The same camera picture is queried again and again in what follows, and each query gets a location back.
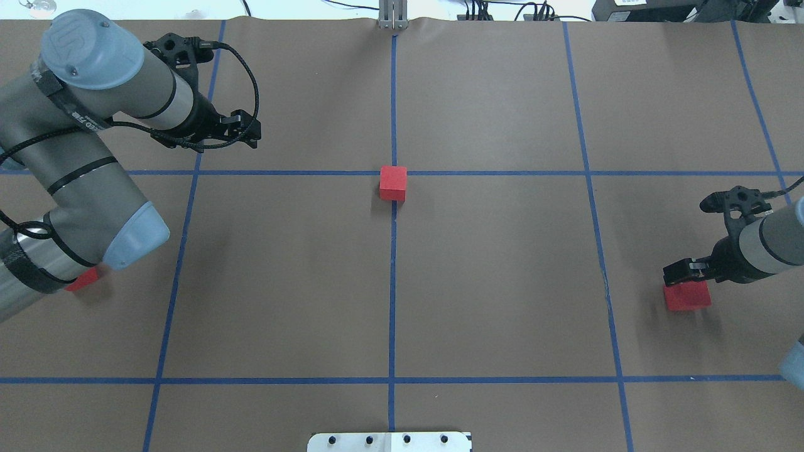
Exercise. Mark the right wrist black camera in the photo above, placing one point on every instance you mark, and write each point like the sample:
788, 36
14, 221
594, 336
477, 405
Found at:
739, 199

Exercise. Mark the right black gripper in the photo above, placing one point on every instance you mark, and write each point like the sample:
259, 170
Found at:
728, 256

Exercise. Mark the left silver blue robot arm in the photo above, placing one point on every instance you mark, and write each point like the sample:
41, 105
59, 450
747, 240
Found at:
91, 75

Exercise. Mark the aluminium frame post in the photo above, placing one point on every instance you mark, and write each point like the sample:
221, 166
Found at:
393, 15

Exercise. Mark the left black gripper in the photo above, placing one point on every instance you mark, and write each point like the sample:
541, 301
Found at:
204, 118

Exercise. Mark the black box with label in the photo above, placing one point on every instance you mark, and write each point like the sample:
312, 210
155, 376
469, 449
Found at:
643, 11

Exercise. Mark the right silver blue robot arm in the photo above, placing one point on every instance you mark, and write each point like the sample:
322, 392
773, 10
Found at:
760, 243

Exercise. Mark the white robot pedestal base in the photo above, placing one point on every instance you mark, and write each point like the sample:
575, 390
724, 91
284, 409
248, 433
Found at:
391, 441

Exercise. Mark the red block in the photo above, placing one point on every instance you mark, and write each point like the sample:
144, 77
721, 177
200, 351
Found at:
89, 277
393, 183
687, 296

